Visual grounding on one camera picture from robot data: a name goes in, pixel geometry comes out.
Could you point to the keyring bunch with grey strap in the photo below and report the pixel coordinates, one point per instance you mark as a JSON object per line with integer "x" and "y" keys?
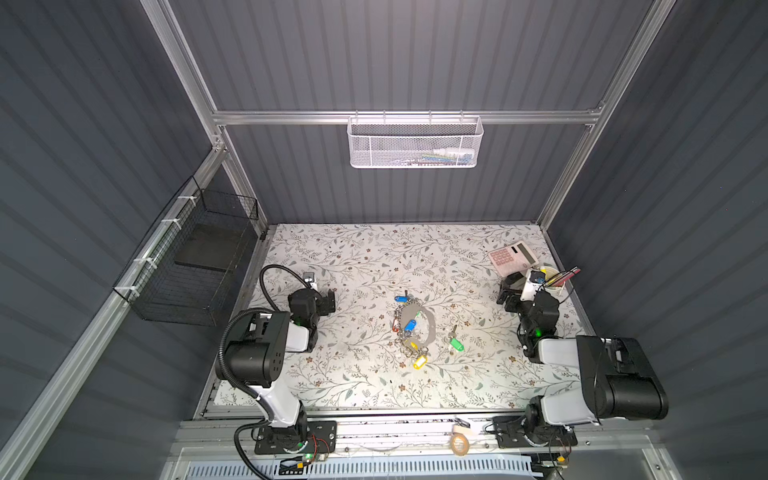
{"x": 415, "y": 327}

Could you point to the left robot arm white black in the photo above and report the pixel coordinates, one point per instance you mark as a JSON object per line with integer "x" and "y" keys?
{"x": 253, "y": 349}

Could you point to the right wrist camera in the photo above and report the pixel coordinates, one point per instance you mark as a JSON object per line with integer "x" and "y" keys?
{"x": 534, "y": 279}

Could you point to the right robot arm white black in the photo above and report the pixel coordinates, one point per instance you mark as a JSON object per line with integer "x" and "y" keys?
{"x": 616, "y": 379}

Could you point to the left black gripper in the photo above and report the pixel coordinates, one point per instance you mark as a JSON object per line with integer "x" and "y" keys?
{"x": 327, "y": 301}

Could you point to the pink pen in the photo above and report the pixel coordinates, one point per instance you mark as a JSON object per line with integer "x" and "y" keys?
{"x": 567, "y": 275}

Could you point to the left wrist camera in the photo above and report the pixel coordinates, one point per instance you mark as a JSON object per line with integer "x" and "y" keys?
{"x": 309, "y": 277}

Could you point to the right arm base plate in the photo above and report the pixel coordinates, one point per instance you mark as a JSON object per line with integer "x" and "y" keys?
{"x": 515, "y": 431}

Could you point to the pink calculator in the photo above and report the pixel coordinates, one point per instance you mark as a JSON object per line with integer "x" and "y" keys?
{"x": 516, "y": 258}

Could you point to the floral table mat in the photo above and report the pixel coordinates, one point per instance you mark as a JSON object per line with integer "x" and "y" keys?
{"x": 357, "y": 362}

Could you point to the tape roll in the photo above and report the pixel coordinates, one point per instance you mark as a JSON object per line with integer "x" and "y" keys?
{"x": 459, "y": 444}

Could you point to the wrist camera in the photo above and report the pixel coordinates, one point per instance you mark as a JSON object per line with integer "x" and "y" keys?
{"x": 309, "y": 277}
{"x": 534, "y": 279}

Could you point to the black wire basket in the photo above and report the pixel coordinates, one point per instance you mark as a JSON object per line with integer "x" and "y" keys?
{"x": 195, "y": 260}

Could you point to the key with green tag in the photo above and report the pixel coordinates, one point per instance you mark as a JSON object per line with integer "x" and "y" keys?
{"x": 453, "y": 340}

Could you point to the white cable duct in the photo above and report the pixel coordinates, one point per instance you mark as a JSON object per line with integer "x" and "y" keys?
{"x": 403, "y": 467}

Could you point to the yellow highlighter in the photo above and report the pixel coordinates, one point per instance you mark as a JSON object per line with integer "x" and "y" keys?
{"x": 549, "y": 274}

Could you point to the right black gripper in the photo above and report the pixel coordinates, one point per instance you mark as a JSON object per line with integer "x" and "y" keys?
{"x": 513, "y": 294}

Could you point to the white pen cup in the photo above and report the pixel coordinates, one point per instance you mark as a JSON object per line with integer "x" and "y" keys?
{"x": 561, "y": 292}

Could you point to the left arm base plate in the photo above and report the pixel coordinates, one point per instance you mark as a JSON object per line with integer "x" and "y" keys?
{"x": 303, "y": 438}

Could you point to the white wire mesh basket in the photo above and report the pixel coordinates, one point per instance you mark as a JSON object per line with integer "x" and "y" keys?
{"x": 414, "y": 142}

